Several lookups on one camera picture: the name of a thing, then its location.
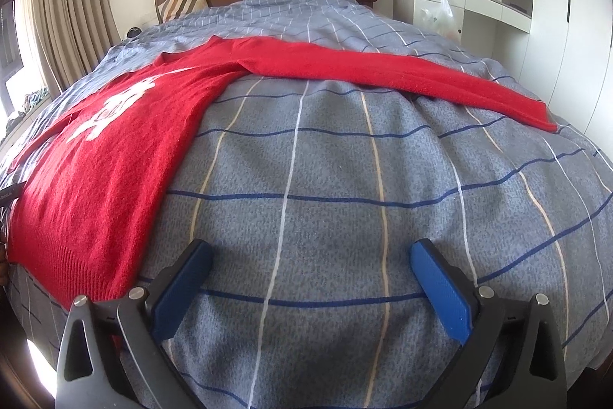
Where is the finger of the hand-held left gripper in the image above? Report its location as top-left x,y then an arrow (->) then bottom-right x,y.
0,183 -> 26,205

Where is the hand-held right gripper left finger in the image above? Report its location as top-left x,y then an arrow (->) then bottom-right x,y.
55,239 -> 214,409

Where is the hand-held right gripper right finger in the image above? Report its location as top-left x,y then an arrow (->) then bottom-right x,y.
409,238 -> 568,409

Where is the red towel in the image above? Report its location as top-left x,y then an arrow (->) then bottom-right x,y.
7,36 -> 559,309

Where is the pile of clothes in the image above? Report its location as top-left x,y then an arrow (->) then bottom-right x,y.
18,85 -> 51,113

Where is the grey checked duvet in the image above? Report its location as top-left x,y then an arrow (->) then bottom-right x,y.
0,0 -> 613,409

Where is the window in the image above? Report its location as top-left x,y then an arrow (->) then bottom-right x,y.
0,0 -> 25,117

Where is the beige curtain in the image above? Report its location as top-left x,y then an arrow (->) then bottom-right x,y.
26,0 -> 125,94

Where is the striped cushion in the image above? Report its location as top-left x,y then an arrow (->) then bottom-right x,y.
158,0 -> 208,24

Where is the plastic bag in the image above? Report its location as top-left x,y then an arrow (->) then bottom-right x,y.
419,0 -> 455,38

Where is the white desk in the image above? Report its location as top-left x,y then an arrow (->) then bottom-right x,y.
393,0 -> 534,55

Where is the white wardrobe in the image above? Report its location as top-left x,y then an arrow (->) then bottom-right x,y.
498,0 -> 613,141

